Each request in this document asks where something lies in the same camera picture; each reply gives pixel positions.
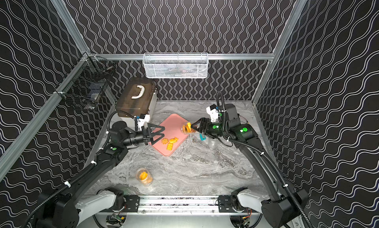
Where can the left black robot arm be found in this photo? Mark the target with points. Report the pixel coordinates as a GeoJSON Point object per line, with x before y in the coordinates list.
{"type": "Point", "coordinates": [58, 209]}

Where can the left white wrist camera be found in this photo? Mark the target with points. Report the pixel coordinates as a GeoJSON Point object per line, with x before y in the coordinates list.
{"type": "Point", "coordinates": [143, 120]}

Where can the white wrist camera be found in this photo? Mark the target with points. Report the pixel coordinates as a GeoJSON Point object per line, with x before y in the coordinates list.
{"type": "Point", "coordinates": [213, 112]}
{"type": "Point", "coordinates": [143, 120]}

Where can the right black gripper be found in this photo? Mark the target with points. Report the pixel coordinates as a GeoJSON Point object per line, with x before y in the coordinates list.
{"type": "Point", "coordinates": [205, 122]}

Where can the brown lid storage box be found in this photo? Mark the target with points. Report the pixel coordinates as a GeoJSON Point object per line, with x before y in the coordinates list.
{"type": "Point", "coordinates": [138, 97]}

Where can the orange fish cookie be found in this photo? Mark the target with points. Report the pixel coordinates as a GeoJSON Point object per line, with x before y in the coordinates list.
{"type": "Point", "coordinates": [173, 140]}

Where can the clear jar orange cookies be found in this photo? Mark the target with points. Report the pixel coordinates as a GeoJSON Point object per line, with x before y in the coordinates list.
{"type": "Point", "coordinates": [144, 176]}

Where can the clear jar brown cookies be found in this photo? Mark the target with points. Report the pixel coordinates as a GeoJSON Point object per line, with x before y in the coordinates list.
{"type": "Point", "coordinates": [187, 129]}

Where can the white wire basket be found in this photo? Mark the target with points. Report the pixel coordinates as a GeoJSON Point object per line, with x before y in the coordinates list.
{"type": "Point", "coordinates": [176, 65]}

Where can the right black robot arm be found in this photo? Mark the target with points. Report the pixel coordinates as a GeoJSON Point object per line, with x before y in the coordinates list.
{"type": "Point", "coordinates": [283, 201]}

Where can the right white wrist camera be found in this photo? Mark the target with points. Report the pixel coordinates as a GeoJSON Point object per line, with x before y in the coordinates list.
{"type": "Point", "coordinates": [213, 112]}

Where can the yellow square waffle cookie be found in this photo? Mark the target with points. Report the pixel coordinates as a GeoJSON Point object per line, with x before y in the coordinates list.
{"type": "Point", "coordinates": [169, 146]}

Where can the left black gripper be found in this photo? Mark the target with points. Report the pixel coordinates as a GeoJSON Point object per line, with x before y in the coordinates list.
{"type": "Point", "coordinates": [148, 135]}

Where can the pink plastic tray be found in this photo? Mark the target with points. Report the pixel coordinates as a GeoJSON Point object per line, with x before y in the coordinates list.
{"type": "Point", "coordinates": [173, 128]}

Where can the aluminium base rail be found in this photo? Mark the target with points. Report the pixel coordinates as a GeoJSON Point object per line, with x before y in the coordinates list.
{"type": "Point", "coordinates": [190, 204]}

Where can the black wire basket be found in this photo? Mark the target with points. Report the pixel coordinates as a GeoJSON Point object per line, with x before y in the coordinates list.
{"type": "Point", "coordinates": [88, 86]}

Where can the teal utility knife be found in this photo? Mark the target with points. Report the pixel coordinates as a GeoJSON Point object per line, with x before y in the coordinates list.
{"type": "Point", "coordinates": [202, 137]}

